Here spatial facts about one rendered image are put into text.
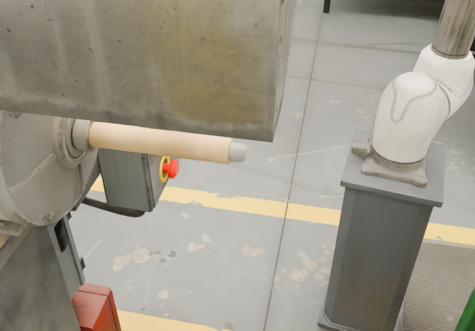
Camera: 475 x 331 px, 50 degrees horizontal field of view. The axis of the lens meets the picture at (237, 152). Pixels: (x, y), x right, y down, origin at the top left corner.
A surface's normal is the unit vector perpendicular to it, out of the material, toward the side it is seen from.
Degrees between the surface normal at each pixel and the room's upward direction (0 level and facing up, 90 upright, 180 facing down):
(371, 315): 90
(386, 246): 90
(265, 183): 0
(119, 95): 90
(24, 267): 90
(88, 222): 0
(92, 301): 0
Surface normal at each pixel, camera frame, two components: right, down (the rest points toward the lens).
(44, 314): 0.98, 0.12
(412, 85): -0.08, -0.75
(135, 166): -0.20, 0.60
